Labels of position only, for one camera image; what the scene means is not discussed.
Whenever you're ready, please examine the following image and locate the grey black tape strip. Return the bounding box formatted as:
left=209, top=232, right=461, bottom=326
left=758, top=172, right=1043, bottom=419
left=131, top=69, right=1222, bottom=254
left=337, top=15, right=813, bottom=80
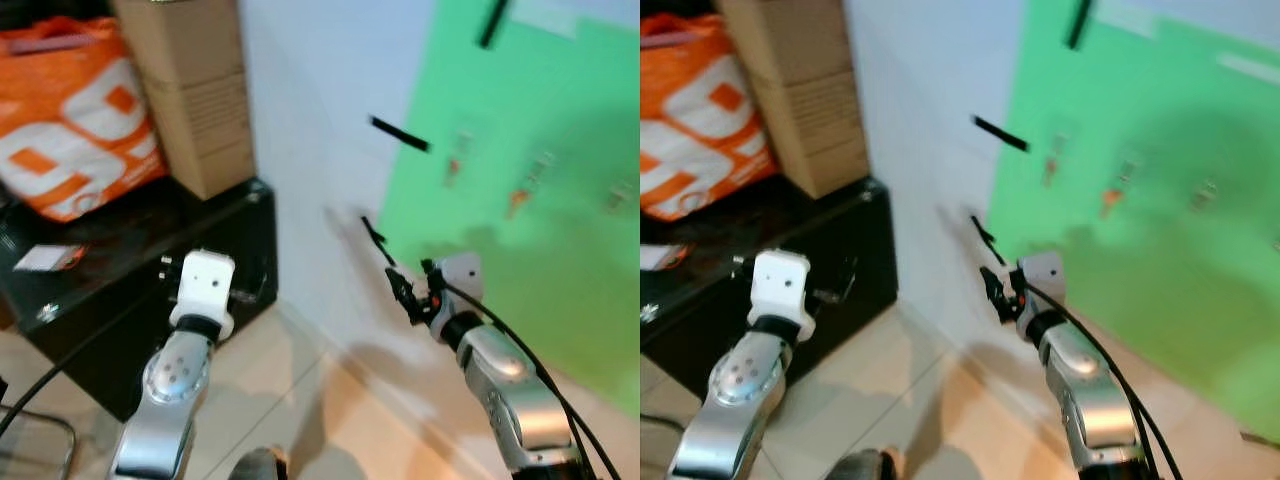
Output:
left=359, top=214, right=399, bottom=269
left=964, top=212, right=1002, bottom=267

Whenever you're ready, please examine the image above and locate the green backdrop sheet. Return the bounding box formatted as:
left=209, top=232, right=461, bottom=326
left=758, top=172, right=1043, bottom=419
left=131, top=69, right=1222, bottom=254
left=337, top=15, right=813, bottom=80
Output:
left=984, top=0, right=1280, bottom=447
left=374, top=0, right=641, bottom=417

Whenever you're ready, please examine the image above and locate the grey robot foot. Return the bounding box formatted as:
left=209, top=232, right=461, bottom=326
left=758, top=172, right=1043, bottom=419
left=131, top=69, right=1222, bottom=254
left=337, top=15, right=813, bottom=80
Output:
left=827, top=447, right=907, bottom=480
left=227, top=446, right=292, bottom=480

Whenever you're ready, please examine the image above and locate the brown cardboard box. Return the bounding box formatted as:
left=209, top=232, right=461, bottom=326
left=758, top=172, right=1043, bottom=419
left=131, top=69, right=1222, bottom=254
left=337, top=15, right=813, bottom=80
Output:
left=717, top=0, right=872, bottom=200
left=109, top=0, right=257, bottom=201

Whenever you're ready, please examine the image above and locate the black glossy cabinet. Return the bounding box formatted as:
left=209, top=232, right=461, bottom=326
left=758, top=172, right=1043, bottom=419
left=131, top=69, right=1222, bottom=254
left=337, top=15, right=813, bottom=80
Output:
left=640, top=177, right=897, bottom=383
left=0, top=177, right=280, bottom=422

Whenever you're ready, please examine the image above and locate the orange white shopping bag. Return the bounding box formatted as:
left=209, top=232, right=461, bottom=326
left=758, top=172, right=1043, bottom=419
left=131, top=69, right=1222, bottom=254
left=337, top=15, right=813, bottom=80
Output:
left=640, top=12, right=780, bottom=222
left=0, top=14, right=168, bottom=223

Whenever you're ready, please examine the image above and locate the white card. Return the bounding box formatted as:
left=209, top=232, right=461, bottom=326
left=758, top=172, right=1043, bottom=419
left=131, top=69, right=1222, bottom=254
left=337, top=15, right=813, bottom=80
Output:
left=14, top=244, right=87, bottom=274

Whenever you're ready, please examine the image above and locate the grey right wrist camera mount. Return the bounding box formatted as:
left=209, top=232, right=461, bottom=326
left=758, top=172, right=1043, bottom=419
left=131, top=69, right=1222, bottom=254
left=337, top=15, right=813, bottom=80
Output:
left=1015, top=250, right=1067, bottom=322
left=430, top=252, right=485, bottom=322

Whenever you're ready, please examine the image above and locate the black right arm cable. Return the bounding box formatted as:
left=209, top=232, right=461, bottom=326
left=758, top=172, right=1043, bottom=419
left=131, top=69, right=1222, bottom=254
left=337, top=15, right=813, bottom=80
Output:
left=1024, top=283, right=1183, bottom=480
left=440, top=283, right=623, bottom=480

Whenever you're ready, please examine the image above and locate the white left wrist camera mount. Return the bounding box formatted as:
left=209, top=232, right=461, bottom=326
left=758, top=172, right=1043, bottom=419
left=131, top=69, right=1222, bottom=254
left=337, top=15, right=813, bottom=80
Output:
left=747, top=249, right=814, bottom=332
left=169, top=250, right=239, bottom=341

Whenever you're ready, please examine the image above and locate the metal chair frame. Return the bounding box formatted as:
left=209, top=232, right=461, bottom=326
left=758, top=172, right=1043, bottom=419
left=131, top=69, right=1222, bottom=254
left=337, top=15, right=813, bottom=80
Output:
left=0, top=404, right=77, bottom=480

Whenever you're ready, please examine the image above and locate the black loose cable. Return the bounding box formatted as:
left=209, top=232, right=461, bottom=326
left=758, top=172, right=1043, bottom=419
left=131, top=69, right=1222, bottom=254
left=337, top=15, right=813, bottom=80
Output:
left=0, top=344, right=97, bottom=437

